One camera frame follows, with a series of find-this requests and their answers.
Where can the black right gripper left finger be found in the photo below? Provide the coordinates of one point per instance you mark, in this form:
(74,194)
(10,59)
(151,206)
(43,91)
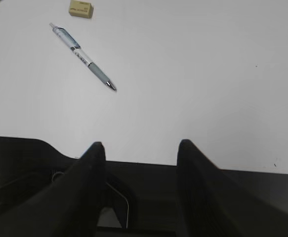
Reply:
(69,207)

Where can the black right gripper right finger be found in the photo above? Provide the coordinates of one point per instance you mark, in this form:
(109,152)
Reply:
(212,205)

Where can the blue grip pen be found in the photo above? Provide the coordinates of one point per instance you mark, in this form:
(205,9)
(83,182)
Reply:
(83,57)

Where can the yellow eraser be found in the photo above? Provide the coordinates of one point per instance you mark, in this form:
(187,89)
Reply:
(81,9)

